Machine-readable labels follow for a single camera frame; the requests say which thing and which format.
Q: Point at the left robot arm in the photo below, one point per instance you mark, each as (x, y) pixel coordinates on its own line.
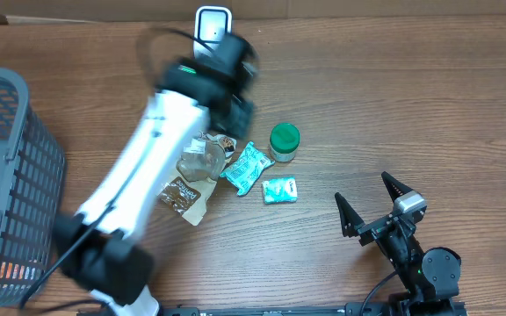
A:
(98, 245)

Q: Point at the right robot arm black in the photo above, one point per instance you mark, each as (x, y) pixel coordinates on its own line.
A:
(423, 282)

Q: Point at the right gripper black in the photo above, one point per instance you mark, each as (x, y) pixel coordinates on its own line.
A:
(373, 230)

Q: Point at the brown white snack pouch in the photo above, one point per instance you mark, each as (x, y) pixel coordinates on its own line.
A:
(192, 182)

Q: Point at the teal snack packet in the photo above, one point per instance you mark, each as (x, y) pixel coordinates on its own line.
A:
(247, 169)

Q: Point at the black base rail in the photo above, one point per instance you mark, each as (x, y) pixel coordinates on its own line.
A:
(279, 310)

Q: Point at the green lid jar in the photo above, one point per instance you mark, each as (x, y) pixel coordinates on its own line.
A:
(284, 142)

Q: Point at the white barcode scanner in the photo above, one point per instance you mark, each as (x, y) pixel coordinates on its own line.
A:
(211, 23)

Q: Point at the grey plastic shopping basket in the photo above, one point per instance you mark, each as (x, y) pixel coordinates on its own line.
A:
(32, 175)

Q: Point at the teal white small packet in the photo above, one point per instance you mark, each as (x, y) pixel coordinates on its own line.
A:
(280, 190)

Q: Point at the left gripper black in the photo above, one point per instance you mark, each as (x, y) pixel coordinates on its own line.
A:
(240, 128)

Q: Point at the orange red snack packet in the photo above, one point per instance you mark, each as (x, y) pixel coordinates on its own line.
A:
(16, 271)

